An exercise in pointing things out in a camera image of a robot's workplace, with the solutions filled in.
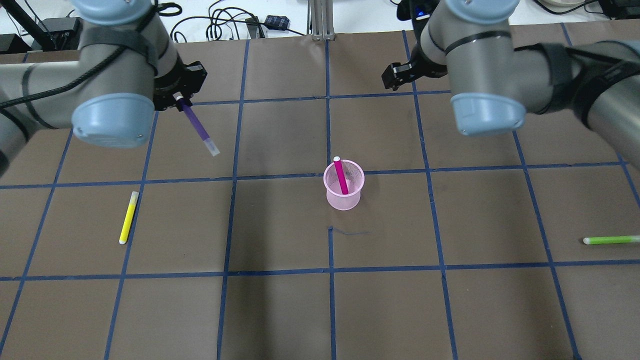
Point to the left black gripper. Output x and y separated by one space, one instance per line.
167 92

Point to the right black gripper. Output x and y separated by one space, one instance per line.
419 69

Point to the purple marker pen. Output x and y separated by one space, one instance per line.
201 131

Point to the pink marker pen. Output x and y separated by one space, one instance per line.
340 173

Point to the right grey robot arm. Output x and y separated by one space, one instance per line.
494 84

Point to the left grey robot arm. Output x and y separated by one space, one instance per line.
128 68

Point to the pink mesh cup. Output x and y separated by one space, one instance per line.
355 177

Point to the black power adapter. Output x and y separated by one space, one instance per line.
277 22

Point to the yellow marker pen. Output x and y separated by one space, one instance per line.
129 217

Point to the green marker pen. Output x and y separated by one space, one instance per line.
611 240

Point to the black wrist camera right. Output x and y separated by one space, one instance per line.
416 10

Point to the aluminium frame post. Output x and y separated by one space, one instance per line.
320 19

